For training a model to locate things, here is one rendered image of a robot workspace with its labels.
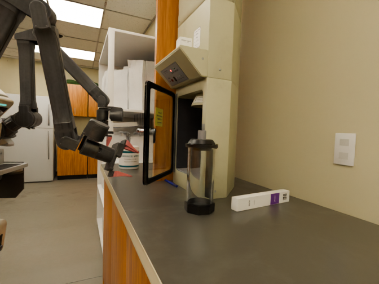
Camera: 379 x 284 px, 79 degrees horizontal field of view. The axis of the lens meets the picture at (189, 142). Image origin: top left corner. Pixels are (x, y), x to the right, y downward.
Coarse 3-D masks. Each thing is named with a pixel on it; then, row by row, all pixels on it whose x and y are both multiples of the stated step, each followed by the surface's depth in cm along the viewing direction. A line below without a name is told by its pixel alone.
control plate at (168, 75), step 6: (168, 66) 99; (174, 66) 95; (162, 72) 107; (168, 72) 103; (174, 72) 99; (180, 72) 95; (168, 78) 108; (180, 78) 99; (186, 78) 95; (174, 84) 108
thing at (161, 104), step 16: (144, 96) 86; (160, 96) 98; (144, 112) 86; (160, 112) 99; (144, 128) 86; (160, 128) 99; (144, 144) 87; (160, 144) 100; (144, 160) 87; (160, 160) 101
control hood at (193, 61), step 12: (180, 48) 82; (192, 48) 84; (168, 60) 95; (180, 60) 88; (192, 60) 84; (204, 60) 86; (192, 72) 88; (204, 72) 86; (168, 84) 113; (180, 84) 103
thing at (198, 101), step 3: (201, 93) 99; (195, 96) 104; (198, 96) 100; (201, 96) 98; (195, 99) 101; (198, 99) 99; (201, 99) 98; (195, 102) 100; (198, 102) 98; (201, 102) 97; (192, 105) 101; (195, 105) 109; (198, 105) 110; (201, 105) 111
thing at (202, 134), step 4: (200, 132) 76; (204, 132) 76; (200, 136) 76; (204, 136) 76; (192, 140) 75; (196, 140) 74; (200, 140) 73; (204, 140) 73; (208, 140) 74; (212, 140) 75
